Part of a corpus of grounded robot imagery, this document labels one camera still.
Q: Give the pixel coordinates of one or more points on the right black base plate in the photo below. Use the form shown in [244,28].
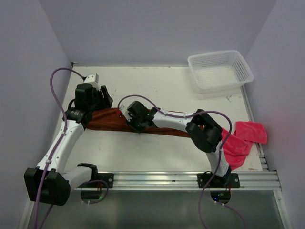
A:
[228,181]

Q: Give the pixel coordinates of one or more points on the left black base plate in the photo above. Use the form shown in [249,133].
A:
[106,177]

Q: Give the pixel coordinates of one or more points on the aluminium mounting rail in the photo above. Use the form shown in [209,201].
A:
[187,181]

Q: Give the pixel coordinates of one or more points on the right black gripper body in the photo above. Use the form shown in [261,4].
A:
[136,123]

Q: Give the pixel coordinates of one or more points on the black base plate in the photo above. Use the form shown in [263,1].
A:
[228,181]
[106,177]

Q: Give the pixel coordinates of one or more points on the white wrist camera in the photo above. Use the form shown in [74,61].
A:
[92,79]
[124,112]

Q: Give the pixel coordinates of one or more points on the white plastic basket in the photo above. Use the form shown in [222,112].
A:
[219,71]

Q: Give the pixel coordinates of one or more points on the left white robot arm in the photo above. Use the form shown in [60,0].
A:
[47,182]

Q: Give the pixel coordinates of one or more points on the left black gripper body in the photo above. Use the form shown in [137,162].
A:
[96,103]

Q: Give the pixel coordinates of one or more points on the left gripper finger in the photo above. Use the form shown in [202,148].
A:
[107,101]
[104,91]

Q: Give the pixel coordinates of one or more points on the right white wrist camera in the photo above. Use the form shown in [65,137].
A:
[124,112]

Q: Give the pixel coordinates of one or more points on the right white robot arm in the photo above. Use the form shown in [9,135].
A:
[204,132]

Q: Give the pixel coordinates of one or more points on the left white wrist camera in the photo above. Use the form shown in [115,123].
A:
[92,79]

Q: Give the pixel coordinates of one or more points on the pink towel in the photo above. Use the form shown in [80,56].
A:
[238,146]

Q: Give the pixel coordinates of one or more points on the brown towel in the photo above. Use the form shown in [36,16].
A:
[109,120]

